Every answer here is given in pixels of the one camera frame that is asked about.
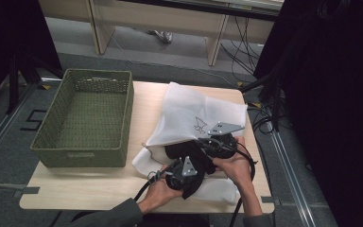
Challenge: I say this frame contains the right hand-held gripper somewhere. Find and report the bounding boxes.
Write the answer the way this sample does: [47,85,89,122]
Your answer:
[198,121,246,160]

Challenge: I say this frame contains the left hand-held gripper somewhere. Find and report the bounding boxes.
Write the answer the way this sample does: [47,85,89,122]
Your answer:
[164,155,199,192]

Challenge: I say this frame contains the black cloth garment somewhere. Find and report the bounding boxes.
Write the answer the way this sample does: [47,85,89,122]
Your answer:
[164,139,217,201]

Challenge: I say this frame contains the white mesh laundry bag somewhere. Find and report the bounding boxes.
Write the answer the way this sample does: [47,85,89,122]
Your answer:
[131,81,249,206]

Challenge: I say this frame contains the green woven basket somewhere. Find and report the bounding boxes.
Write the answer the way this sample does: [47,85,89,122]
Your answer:
[29,68,135,169]

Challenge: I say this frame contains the person's right hand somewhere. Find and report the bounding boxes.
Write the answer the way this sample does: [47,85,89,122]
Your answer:
[212,135,254,190]

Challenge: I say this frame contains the person's left hand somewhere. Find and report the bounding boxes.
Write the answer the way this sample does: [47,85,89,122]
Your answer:
[137,178,184,216]

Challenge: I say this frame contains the black metal stand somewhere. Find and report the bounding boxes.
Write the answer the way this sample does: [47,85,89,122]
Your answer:
[239,70,285,132]
[6,51,64,115]

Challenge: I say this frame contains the black curtain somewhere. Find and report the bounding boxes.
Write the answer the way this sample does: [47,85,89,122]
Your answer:
[0,0,63,110]
[253,0,363,227]

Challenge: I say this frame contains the light wooden desk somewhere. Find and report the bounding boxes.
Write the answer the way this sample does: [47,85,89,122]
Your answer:
[37,0,285,67]

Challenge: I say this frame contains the left hand-held gripper cable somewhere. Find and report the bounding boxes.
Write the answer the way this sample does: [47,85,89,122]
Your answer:
[133,159,183,203]

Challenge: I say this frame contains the hand-held gripper cable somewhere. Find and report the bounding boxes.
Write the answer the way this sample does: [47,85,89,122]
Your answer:
[229,142,257,227]
[133,159,183,203]

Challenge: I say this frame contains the black coiled floor cables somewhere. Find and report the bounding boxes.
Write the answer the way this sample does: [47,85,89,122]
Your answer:
[246,102,282,135]

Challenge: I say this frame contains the right hand-held gripper cable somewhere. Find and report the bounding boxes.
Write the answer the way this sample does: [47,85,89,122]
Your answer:
[229,142,257,227]

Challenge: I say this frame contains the metal floor rail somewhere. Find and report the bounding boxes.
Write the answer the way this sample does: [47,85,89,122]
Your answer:
[266,119,317,227]
[0,84,36,169]

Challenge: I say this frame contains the black hanging floor cables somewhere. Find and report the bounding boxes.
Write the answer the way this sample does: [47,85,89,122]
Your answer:
[219,15,266,79]

